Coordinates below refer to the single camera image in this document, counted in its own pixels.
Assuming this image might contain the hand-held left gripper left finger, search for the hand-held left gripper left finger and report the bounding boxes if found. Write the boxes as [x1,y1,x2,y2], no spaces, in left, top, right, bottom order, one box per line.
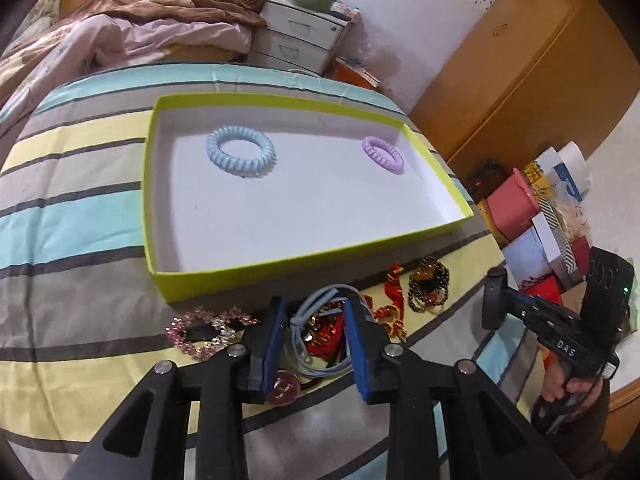
[62,296,291,480]

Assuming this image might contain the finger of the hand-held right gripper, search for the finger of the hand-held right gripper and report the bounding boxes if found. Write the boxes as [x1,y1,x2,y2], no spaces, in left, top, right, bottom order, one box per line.
[481,266,511,331]

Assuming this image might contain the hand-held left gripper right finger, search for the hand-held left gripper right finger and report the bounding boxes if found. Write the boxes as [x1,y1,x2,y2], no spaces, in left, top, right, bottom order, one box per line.
[342,296,576,480]

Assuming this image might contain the red knotted cord bracelet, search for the red knotted cord bracelet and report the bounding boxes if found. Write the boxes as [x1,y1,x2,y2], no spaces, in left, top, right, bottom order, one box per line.
[307,317,351,361]
[362,261,408,343]

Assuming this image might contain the black hair tie with charm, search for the black hair tie with charm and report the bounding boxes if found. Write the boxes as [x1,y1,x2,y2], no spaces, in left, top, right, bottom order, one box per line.
[267,360,351,406]

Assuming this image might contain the gold chain bracelet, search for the gold chain bracelet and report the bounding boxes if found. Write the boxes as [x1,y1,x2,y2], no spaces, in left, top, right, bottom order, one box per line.
[305,310,346,341]

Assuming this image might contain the grey elastic hair ties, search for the grey elastic hair ties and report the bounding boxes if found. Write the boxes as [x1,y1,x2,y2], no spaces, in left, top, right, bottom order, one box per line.
[287,284,358,378]

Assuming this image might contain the dark bead bracelet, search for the dark bead bracelet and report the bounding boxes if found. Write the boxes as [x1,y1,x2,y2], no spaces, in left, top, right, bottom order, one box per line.
[407,256,451,313]

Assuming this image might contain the pink crystal bracelet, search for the pink crystal bracelet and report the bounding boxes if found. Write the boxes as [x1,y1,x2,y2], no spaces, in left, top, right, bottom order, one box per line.
[165,307,261,361]

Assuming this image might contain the green cardboard tray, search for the green cardboard tray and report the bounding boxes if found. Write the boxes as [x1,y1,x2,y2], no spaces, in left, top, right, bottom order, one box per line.
[141,92,476,305]

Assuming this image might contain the purple spiral hair tie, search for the purple spiral hair tie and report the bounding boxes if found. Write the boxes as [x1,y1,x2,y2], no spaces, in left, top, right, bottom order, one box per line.
[361,135,405,176]

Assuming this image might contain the blue spiral hair tie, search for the blue spiral hair tie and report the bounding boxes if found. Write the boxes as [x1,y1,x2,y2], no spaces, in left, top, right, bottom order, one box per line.
[206,125,277,178]

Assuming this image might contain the person's right forearm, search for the person's right forearm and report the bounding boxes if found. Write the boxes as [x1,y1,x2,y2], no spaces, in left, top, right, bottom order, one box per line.
[562,385,613,480]

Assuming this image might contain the person's right hand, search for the person's right hand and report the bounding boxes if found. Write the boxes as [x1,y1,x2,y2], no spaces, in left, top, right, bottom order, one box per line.
[542,358,610,405]

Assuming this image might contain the red box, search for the red box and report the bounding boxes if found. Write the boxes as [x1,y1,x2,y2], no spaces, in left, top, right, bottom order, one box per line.
[520,272,573,307]

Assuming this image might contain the white and blue box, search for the white and blue box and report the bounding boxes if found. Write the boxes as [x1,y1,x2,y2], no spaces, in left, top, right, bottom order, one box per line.
[502,230,563,291]

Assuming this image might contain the pink box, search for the pink box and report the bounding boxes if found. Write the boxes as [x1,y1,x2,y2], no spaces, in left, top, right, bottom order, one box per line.
[486,167,543,243]

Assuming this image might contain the striped blanket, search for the striped blanket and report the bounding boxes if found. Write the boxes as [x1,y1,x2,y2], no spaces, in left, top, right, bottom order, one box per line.
[0,62,546,480]

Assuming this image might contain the wooden wardrobe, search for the wooden wardrobe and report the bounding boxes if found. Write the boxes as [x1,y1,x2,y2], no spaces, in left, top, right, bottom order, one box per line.
[410,0,640,181]

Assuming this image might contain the cardboard box of books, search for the cardboard box of books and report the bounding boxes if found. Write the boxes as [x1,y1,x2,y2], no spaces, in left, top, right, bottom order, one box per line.
[330,57,386,93]

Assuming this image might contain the white drawer cabinet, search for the white drawer cabinet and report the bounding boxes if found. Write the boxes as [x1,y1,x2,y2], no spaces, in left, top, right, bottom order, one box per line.
[247,0,351,76]

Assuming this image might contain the pink quilt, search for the pink quilt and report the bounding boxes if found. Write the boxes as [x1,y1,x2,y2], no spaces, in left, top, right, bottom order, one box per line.
[0,10,253,131]

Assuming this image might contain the brown blanket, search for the brown blanket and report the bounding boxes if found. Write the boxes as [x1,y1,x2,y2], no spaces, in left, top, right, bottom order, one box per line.
[85,0,267,28]

